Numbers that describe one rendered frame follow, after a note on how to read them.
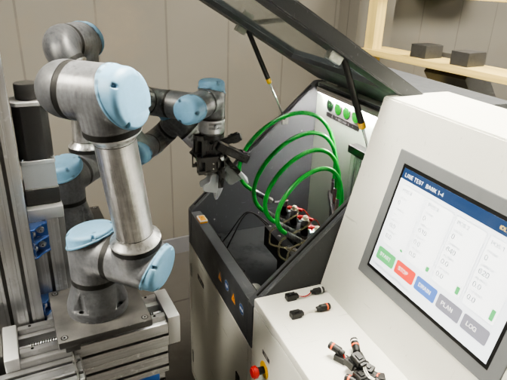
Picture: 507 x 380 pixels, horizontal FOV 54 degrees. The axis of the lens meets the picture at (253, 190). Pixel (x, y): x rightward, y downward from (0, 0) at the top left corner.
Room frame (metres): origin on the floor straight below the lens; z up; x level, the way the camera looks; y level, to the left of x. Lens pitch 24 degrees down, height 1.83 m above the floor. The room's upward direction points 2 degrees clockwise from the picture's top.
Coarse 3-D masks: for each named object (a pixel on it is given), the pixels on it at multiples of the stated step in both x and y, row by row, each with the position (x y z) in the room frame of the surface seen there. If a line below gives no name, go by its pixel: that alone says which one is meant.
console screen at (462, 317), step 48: (432, 192) 1.05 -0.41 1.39; (480, 192) 0.94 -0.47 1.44; (384, 240) 1.11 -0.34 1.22; (432, 240) 0.99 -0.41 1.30; (480, 240) 0.89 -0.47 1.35; (384, 288) 1.05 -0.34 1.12; (432, 288) 0.94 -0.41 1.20; (480, 288) 0.84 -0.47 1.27; (432, 336) 0.88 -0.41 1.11; (480, 336) 0.80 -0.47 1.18
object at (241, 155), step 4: (220, 144) 1.36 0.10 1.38; (224, 144) 1.38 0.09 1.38; (216, 148) 1.36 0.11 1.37; (220, 148) 1.36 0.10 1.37; (224, 148) 1.36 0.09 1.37; (228, 148) 1.37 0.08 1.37; (232, 148) 1.38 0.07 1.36; (236, 148) 1.42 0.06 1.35; (224, 152) 1.36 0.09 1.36; (228, 152) 1.37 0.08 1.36; (232, 152) 1.37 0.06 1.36; (236, 152) 1.37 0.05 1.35; (240, 152) 1.38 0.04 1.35; (244, 152) 1.40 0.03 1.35; (232, 156) 1.37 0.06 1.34; (236, 156) 1.37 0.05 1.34; (240, 156) 1.38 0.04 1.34; (244, 156) 1.38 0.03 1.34; (248, 156) 1.39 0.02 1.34; (240, 160) 1.38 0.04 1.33; (244, 160) 1.38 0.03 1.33; (248, 160) 1.39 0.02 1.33
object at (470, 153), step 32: (416, 96) 1.33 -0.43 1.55; (448, 96) 1.34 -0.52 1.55; (384, 128) 1.27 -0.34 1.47; (416, 128) 1.17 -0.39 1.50; (448, 128) 1.09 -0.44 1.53; (480, 128) 1.03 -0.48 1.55; (384, 160) 1.23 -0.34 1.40; (448, 160) 1.05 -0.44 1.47; (480, 160) 0.98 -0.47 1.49; (352, 192) 1.29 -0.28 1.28; (384, 192) 1.18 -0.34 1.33; (352, 224) 1.24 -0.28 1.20; (352, 256) 1.19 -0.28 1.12; (352, 288) 1.15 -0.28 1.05; (256, 320) 1.16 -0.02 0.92; (384, 320) 1.01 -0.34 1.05; (256, 352) 1.15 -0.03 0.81; (384, 352) 0.97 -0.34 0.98; (416, 352) 0.90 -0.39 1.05; (448, 352) 0.84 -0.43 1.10
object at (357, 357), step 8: (328, 344) 0.96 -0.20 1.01; (352, 344) 0.96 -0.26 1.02; (336, 352) 0.94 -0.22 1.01; (344, 352) 0.94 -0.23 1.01; (360, 352) 0.93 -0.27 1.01; (336, 360) 0.93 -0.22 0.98; (344, 360) 0.91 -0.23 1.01; (352, 360) 0.90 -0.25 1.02; (360, 360) 0.89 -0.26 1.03; (352, 368) 0.89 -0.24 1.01; (360, 368) 0.88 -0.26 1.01; (368, 368) 0.89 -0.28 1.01; (352, 376) 0.87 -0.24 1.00; (360, 376) 0.86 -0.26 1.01; (368, 376) 0.86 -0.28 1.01; (376, 376) 0.87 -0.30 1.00; (384, 376) 0.87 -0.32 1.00
